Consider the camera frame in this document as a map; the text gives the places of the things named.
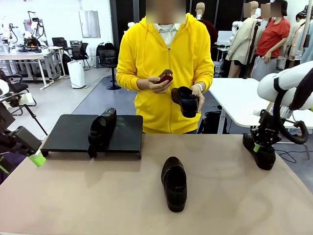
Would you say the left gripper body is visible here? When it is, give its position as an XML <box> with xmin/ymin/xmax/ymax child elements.
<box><xmin>0</xmin><ymin>126</ymin><xmax>42</xmax><ymax>156</ymax></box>

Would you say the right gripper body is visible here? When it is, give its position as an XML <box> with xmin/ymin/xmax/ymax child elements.
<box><xmin>249</xmin><ymin>110</ymin><xmax>282</xmax><ymax>149</ymax></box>

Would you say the black leather shoe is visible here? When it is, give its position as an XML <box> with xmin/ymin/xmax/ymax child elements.
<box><xmin>242</xmin><ymin>133</ymin><xmax>276</xmax><ymax>170</ymax></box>
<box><xmin>160</xmin><ymin>156</ymin><xmax>188</xmax><ymax>212</ymax></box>
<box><xmin>171</xmin><ymin>87</ymin><xmax>199</xmax><ymax>118</ymax></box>
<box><xmin>88</xmin><ymin>107</ymin><xmax>117</xmax><ymax>151</ymax></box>

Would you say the wooden shoe brush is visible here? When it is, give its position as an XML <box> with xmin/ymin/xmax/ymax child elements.
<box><xmin>154</xmin><ymin>69</ymin><xmax>173</xmax><ymax>85</ymax></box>

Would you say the person's left forearm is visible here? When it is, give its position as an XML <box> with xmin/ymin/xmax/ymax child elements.
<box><xmin>194</xmin><ymin>70</ymin><xmax>215</xmax><ymax>92</ymax></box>

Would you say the person's right forearm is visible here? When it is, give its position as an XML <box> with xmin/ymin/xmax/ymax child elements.
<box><xmin>116</xmin><ymin>72</ymin><xmax>147</xmax><ymax>92</ymax></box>

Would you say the black shoe stand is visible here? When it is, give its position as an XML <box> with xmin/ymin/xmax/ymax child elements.
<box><xmin>91</xmin><ymin>115</ymin><xmax>144</xmax><ymax>160</ymax></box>
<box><xmin>40</xmin><ymin>114</ymin><xmax>99</xmax><ymax>159</ymax></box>

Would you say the person's left hand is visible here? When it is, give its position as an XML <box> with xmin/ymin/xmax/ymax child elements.
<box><xmin>191</xmin><ymin>83</ymin><xmax>206</xmax><ymax>115</ymax></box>

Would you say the person's right hand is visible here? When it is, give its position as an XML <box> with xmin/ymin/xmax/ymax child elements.
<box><xmin>136</xmin><ymin>75</ymin><xmax>172</xmax><ymax>94</ymax></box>

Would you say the white table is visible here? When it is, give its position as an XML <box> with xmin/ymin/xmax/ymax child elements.
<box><xmin>209</xmin><ymin>77</ymin><xmax>313</xmax><ymax>134</ymax></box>

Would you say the black floor bag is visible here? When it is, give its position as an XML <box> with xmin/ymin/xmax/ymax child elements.
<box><xmin>197</xmin><ymin>111</ymin><xmax>224</xmax><ymax>135</ymax></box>

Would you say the black office chair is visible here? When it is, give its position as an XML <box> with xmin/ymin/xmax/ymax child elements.
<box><xmin>0</xmin><ymin>74</ymin><xmax>37</xmax><ymax>116</ymax></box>
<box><xmin>52</xmin><ymin>37</ymin><xmax>68</xmax><ymax>49</ymax></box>
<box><xmin>72</xmin><ymin>43</ymin><xmax>90</xmax><ymax>71</ymax></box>

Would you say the white workshop desk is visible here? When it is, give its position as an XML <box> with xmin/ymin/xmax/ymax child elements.
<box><xmin>0</xmin><ymin>46</ymin><xmax>65</xmax><ymax>90</ymax></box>

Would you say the white air purifier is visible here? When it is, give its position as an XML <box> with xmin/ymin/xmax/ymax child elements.
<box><xmin>67</xmin><ymin>60</ymin><xmax>86</xmax><ymax>89</ymax></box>

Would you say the mannequin in beige jacket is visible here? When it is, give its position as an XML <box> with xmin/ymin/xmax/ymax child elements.
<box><xmin>224</xmin><ymin>1</ymin><xmax>261</xmax><ymax>78</ymax></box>

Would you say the person in yellow hoodie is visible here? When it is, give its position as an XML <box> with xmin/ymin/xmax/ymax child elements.
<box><xmin>116</xmin><ymin>0</ymin><xmax>215</xmax><ymax>135</ymax></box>

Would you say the mannequin in red t-shirt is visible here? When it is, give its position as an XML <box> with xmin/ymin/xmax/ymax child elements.
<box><xmin>251</xmin><ymin>0</ymin><xmax>291</xmax><ymax>83</ymax></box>

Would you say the mannequin in light coat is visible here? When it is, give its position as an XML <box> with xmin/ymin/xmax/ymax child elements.
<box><xmin>286</xmin><ymin>7</ymin><xmax>313</xmax><ymax>71</ymax></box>

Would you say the black and white robot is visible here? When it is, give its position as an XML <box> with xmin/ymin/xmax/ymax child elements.
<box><xmin>23</xmin><ymin>11</ymin><xmax>48</xmax><ymax>53</ymax></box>

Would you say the mannequin in dark red top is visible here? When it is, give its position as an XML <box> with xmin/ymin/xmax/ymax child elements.
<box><xmin>195</xmin><ymin>2</ymin><xmax>219</xmax><ymax>47</ymax></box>

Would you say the black bar stool chair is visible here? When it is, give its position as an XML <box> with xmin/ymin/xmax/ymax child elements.
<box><xmin>98</xmin><ymin>49</ymin><xmax>122</xmax><ymax>91</ymax></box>

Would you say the black backpack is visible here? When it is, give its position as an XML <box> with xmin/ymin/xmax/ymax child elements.
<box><xmin>96</xmin><ymin>42</ymin><xmax>115</xmax><ymax>56</ymax></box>

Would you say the black cable hose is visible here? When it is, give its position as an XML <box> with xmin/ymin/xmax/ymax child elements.
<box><xmin>272</xmin><ymin>70</ymin><xmax>313</xmax><ymax>145</ymax></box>

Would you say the grey wall panel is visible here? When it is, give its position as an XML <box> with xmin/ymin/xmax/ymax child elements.
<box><xmin>78</xmin><ymin>10</ymin><xmax>101</xmax><ymax>39</ymax></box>

